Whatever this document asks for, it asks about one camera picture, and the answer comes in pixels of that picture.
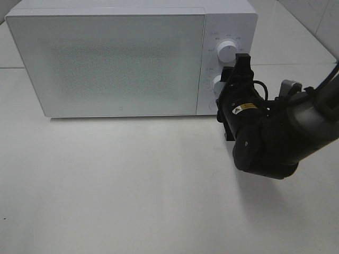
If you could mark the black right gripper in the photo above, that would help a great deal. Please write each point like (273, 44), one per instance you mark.
(242, 102)

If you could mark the white microwave knob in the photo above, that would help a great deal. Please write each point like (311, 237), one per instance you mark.
(217, 85)
(226, 51)

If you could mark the round white door button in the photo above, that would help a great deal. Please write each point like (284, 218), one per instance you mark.
(213, 106)

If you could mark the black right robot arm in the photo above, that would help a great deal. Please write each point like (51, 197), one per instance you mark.
(271, 137)

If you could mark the white microwave oven body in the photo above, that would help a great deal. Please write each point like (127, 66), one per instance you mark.
(223, 20)

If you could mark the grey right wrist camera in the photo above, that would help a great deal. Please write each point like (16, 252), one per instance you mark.
(289, 88)

